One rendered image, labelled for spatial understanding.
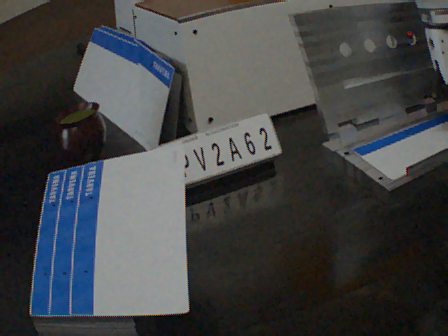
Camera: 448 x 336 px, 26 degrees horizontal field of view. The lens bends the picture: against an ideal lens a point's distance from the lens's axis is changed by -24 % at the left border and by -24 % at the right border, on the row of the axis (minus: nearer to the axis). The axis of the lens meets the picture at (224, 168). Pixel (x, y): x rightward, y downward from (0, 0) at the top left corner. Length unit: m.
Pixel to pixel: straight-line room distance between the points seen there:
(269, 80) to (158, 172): 0.38
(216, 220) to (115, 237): 0.27
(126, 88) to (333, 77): 0.40
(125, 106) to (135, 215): 0.55
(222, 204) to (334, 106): 0.19
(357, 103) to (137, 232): 0.44
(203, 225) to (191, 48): 0.29
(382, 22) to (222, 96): 0.30
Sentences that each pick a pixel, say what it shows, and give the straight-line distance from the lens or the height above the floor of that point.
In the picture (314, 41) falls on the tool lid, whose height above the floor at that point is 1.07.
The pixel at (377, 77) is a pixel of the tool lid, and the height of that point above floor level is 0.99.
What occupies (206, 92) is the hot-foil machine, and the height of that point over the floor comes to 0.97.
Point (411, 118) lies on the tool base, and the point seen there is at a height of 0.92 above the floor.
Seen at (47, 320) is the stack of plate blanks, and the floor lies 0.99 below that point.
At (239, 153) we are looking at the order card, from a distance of 1.56.
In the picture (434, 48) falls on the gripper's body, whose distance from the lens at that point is 1.51.
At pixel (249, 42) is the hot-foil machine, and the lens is 1.66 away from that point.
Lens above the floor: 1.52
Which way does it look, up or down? 23 degrees down
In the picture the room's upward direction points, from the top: 10 degrees counter-clockwise
